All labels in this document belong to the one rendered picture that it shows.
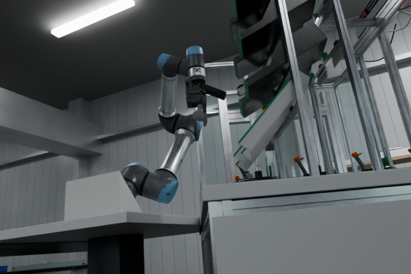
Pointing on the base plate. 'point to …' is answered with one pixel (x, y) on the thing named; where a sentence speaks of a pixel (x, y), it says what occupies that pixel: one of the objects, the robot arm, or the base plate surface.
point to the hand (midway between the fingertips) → (206, 123)
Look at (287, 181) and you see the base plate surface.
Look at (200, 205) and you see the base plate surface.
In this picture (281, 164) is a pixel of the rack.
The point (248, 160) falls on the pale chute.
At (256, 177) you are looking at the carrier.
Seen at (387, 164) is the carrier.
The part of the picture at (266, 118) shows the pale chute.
